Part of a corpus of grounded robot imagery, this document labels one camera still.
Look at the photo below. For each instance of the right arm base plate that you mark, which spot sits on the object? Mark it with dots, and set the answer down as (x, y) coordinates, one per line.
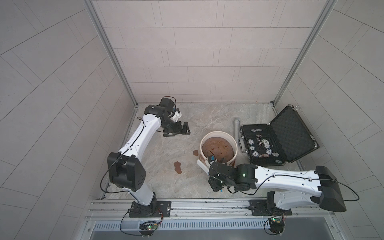
(264, 208)

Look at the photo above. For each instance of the aluminium rail frame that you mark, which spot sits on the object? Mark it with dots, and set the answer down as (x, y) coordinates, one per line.
(179, 209)

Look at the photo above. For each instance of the green circuit board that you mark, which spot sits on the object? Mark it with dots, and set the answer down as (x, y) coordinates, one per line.
(148, 228)
(277, 225)

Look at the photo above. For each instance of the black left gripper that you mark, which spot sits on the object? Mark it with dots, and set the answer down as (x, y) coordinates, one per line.
(174, 129)

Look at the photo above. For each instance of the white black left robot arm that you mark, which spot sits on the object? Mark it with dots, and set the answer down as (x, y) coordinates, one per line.
(125, 169)

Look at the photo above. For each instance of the right green circuit board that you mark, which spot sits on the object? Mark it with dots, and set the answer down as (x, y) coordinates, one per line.
(277, 225)

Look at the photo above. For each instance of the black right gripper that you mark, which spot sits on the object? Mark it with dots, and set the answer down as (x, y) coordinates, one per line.
(213, 185)

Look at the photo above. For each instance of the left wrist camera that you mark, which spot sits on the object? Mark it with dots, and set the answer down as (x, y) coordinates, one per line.
(176, 116)

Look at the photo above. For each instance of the open black foam-lined case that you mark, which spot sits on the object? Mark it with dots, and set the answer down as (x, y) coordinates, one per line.
(285, 139)

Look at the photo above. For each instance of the blue white scrub brush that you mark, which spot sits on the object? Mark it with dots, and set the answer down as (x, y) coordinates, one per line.
(203, 165)

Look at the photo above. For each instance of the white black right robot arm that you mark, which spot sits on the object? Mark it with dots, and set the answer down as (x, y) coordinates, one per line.
(293, 189)

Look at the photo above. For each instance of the left green circuit board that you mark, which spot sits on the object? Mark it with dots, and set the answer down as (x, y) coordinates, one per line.
(148, 228)

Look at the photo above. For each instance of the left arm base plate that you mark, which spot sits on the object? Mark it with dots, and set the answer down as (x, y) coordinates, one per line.
(154, 210)

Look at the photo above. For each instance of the cream ceramic pot with soil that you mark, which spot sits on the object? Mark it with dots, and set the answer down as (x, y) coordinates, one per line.
(219, 145)

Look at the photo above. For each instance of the grey metal cylinder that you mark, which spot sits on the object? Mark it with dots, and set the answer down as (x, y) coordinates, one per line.
(237, 129)

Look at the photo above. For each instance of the brown mud patch on floor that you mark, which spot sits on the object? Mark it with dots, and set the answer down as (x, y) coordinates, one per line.
(177, 166)

